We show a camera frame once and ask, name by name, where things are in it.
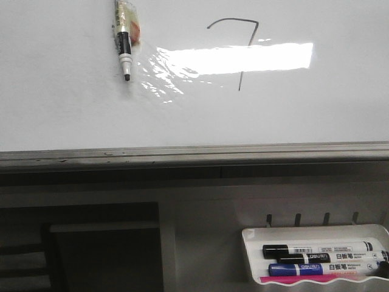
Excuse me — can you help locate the black capped marker middle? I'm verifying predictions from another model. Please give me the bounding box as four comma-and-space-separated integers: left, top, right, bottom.
276, 249, 389, 265

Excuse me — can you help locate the white whiteboard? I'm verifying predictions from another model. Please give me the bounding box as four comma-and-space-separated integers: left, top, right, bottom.
1, 1, 388, 172

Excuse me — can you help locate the taped black whiteboard marker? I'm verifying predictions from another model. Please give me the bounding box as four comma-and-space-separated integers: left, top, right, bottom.
113, 1, 140, 82

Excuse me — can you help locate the blue capped marker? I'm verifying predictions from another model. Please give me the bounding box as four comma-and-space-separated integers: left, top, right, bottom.
267, 262, 384, 277

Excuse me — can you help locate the dark chair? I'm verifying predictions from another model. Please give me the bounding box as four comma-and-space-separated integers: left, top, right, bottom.
1, 203, 164, 291

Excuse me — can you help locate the black capped marker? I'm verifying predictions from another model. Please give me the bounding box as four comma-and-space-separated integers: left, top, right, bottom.
263, 240, 383, 259
276, 249, 389, 265

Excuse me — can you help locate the black capped marker top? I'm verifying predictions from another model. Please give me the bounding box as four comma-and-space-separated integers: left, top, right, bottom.
263, 240, 383, 259

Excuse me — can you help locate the white plastic marker tray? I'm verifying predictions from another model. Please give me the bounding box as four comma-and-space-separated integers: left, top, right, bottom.
241, 224, 388, 291

